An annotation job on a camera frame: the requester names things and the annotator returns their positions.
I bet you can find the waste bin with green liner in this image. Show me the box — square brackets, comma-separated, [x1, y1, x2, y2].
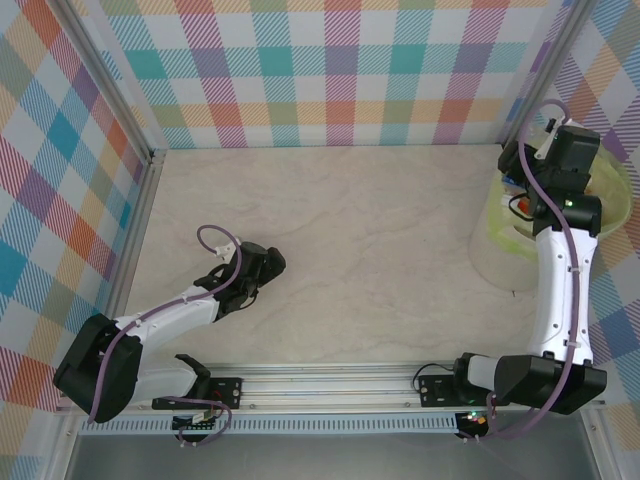
[469, 117, 632, 294]

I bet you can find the small circuit board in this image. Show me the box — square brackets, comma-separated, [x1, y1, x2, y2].
[171, 410, 219, 432]
[458, 409, 490, 430]

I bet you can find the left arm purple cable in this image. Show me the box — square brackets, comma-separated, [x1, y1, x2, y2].
[87, 224, 246, 446]

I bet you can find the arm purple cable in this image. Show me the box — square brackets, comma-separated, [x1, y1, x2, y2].
[457, 98, 589, 444]
[87, 224, 246, 446]

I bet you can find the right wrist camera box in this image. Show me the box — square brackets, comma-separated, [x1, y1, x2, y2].
[533, 115, 561, 161]

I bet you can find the aluminium frame post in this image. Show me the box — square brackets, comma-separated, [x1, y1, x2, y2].
[59, 0, 169, 169]
[499, 0, 599, 149]

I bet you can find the aluminium side rail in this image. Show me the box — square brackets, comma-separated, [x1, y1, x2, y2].
[89, 149, 167, 376]

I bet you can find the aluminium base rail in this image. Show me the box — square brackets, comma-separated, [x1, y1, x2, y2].
[53, 362, 607, 414]

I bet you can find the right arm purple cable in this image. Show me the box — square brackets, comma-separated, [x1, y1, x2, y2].
[457, 98, 589, 444]

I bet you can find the white slotted cable duct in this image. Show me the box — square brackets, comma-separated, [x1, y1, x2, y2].
[78, 417, 460, 437]

